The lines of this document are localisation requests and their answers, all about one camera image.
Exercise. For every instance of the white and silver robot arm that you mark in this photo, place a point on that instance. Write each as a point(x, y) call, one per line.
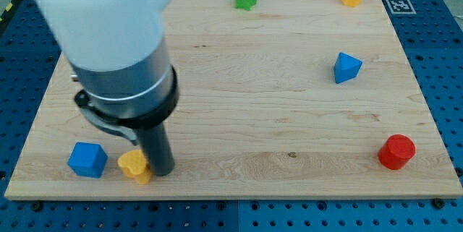
point(118, 52)

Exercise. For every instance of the wooden board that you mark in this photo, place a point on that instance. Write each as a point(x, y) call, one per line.
point(260, 115)

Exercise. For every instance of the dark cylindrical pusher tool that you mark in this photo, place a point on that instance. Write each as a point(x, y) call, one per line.
point(156, 148)

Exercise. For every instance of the yellow heart block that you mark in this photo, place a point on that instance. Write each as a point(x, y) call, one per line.
point(135, 166)

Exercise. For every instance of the blue triangle block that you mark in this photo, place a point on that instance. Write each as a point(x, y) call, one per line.
point(346, 68)

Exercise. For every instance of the blue cube block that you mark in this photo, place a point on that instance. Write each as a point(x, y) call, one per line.
point(88, 160)

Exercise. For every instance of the red cylinder block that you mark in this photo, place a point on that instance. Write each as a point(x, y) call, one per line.
point(396, 152)

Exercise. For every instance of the white fiducial marker tag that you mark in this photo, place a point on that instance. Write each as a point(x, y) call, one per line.
point(400, 6)

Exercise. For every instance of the black bolt front left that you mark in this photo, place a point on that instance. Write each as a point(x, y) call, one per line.
point(36, 206)

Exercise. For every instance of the black bolt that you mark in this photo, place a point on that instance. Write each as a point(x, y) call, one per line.
point(438, 203)
point(36, 206)

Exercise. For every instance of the black bolt front right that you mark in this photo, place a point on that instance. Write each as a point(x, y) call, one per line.
point(438, 203)

